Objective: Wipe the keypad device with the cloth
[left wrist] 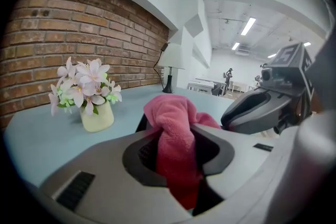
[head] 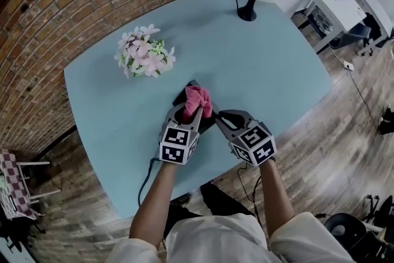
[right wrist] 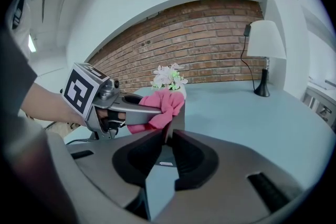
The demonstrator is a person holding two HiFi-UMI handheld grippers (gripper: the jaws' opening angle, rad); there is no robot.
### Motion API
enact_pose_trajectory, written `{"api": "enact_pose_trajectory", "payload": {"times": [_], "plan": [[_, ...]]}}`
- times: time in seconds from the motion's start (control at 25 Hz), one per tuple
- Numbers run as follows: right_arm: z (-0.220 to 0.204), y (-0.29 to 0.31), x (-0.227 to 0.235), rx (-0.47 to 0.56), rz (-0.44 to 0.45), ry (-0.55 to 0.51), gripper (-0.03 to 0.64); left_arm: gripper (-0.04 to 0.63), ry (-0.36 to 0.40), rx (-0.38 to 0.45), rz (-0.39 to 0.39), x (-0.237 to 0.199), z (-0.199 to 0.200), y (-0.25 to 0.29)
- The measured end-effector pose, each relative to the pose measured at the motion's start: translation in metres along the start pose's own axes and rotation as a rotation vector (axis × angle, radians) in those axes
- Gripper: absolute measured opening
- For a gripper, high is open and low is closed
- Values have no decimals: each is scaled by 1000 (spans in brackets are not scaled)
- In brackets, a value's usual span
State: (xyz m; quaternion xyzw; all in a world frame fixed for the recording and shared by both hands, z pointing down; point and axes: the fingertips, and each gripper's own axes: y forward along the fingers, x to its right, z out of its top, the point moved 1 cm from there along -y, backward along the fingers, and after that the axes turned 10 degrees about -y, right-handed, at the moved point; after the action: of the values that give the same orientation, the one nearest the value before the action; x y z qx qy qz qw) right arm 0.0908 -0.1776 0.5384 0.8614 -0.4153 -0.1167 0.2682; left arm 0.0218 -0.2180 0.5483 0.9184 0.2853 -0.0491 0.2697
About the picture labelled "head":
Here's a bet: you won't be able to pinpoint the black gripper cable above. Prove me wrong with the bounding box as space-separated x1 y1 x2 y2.
137 156 161 208
236 162 263 226

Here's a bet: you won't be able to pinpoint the black round shell chair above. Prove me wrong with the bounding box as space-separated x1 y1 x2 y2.
324 212 394 263

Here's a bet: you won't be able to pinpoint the dark grey shell chair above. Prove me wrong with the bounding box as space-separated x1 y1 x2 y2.
327 22 378 57

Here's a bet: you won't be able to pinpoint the pink flowers in cream pot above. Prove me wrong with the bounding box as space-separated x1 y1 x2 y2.
113 23 177 79

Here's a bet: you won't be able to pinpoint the person's black trousers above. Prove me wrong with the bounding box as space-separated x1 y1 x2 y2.
163 182 257 238

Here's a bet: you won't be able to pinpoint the person's right forearm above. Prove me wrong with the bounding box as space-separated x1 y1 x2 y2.
259 158 297 240

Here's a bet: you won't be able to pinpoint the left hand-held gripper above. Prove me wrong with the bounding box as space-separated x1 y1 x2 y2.
159 102 204 166

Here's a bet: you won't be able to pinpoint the light blue table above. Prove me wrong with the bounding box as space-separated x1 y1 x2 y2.
62 0 335 221

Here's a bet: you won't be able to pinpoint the person's beige shirt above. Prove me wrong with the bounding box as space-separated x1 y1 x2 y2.
105 212 355 263

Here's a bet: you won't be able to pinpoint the pink checkered fabric stool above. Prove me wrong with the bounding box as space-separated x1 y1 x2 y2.
0 148 63 221

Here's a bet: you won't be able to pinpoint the pink cloth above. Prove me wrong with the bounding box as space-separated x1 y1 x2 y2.
183 85 214 124

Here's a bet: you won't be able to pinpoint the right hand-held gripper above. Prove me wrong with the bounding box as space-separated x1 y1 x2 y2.
214 109 276 168

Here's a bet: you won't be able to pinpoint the white desk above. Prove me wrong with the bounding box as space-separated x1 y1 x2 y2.
339 0 394 38
290 0 368 55

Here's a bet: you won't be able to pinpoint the person's left forearm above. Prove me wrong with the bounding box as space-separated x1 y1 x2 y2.
129 160 178 246

